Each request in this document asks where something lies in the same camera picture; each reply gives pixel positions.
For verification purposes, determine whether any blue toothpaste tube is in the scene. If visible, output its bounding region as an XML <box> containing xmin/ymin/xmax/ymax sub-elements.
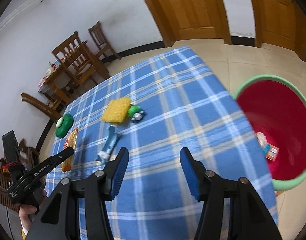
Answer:
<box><xmin>97</xmin><ymin>125</ymin><xmax>121</xmax><ymax>165</ymax></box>

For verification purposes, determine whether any yellow snack packet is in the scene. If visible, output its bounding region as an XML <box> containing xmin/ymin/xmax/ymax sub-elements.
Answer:
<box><xmin>60</xmin><ymin>127</ymin><xmax>79</xmax><ymax>173</ymax></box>

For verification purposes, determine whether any white tissue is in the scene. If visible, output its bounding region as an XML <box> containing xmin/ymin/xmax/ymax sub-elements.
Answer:
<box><xmin>255</xmin><ymin>132</ymin><xmax>268</xmax><ymax>148</ymax></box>

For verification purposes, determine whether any orange cardboard box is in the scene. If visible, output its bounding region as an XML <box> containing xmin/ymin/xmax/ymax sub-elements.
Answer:
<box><xmin>263</xmin><ymin>144</ymin><xmax>279</xmax><ymax>161</ymax></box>

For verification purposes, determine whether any person's left hand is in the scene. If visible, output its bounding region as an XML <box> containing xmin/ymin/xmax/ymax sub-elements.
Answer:
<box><xmin>18</xmin><ymin>204</ymin><xmax>37</xmax><ymax>235</ymax></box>

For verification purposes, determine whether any green small toy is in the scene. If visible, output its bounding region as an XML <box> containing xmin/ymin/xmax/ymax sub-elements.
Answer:
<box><xmin>128</xmin><ymin>105</ymin><xmax>145</xmax><ymax>123</ymax></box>

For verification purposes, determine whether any green flower-shaped toy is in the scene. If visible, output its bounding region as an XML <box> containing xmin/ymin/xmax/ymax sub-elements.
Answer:
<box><xmin>55</xmin><ymin>114</ymin><xmax>74</xmax><ymax>138</ymax></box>

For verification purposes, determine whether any blue plaid tablecloth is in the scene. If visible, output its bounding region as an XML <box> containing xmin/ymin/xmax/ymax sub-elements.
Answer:
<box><xmin>46</xmin><ymin>47</ymin><xmax>278</xmax><ymax>239</ymax></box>

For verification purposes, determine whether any wooden chair at left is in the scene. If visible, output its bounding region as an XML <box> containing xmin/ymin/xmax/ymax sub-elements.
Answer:
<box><xmin>21</xmin><ymin>93</ymin><xmax>62</xmax><ymax>122</ymax></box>

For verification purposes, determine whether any red bucket green rim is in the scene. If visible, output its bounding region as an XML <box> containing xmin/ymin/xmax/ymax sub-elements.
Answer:
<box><xmin>234</xmin><ymin>74</ymin><xmax>306</xmax><ymax>191</ymax></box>

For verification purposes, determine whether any wooden dining table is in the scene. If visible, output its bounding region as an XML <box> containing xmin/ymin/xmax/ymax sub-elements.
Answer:
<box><xmin>39</xmin><ymin>58</ymin><xmax>74</xmax><ymax>105</ymax></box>

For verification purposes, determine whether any wooden chair near table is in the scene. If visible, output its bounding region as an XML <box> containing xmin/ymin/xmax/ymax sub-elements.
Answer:
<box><xmin>51</xmin><ymin>31</ymin><xmax>111</xmax><ymax>89</ymax></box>

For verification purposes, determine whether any far wooden chair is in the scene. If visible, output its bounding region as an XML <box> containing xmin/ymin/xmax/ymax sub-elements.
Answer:
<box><xmin>88</xmin><ymin>21</ymin><xmax>121</xmax><ymax>60</ymax></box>

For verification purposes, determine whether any left wooden door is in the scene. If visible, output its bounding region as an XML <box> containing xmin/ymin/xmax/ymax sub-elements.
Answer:
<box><xmin>144</xmin><ymin>0</ymin><xmax>231</xmax><ymax>47</ymax></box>

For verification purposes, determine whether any wooden door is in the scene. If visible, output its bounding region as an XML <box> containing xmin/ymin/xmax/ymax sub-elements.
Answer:
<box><xmin>251</xmin><ymin>0</ymin><xmax>306</xmax><ymax>61</ymax></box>
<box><xmin>144</xmin><ymin>0</ymin><xmax>231</xmax><ymax>47</ymax></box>

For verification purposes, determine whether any right wooden door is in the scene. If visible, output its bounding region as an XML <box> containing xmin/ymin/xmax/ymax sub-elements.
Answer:
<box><xmin>251</xmin><ymin>0</ymin><xmax>306</xmax><ymax>61</ymax></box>

